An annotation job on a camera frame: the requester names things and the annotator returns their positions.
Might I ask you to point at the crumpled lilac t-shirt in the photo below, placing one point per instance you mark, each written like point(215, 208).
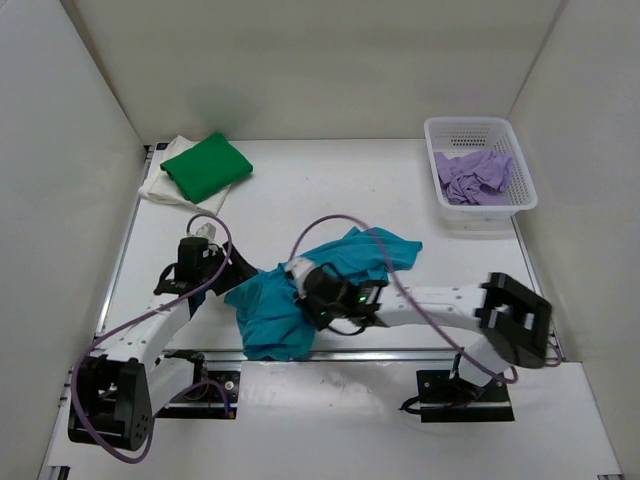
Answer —
point(480, 178)

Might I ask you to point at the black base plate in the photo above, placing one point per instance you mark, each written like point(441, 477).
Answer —
point(442, 399)
point(213, 393)

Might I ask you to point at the white plastic basket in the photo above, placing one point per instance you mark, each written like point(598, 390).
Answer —
point(461, 135)

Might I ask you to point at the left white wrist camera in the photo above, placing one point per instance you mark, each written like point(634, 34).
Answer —
point(206, 231)

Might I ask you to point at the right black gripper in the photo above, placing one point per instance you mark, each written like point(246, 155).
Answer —
point(318, 322)

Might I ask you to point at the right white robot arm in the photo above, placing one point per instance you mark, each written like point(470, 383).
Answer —
point(512, 321)

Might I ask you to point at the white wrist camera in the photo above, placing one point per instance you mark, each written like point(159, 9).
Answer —
point(206, 231)
point(298, 269)

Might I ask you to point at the teal t-shirt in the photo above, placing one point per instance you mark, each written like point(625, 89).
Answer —
point(271, 325)

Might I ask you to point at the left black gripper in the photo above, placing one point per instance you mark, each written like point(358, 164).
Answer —
point(238, 271)

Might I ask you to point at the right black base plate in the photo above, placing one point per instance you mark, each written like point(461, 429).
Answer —
point(442, 399)

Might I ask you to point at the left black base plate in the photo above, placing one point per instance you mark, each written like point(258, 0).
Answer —
point(213, 393)

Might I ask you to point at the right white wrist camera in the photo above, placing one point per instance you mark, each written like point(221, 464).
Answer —
point(298, 269)

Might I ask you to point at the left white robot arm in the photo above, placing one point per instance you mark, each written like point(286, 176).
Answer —
point(124, 384)

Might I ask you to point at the folded white t-shirt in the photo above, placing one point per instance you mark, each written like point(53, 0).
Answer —
point(160, 189)

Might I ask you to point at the folded green t-shirt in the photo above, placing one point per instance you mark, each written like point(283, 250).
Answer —
point(206, 168)

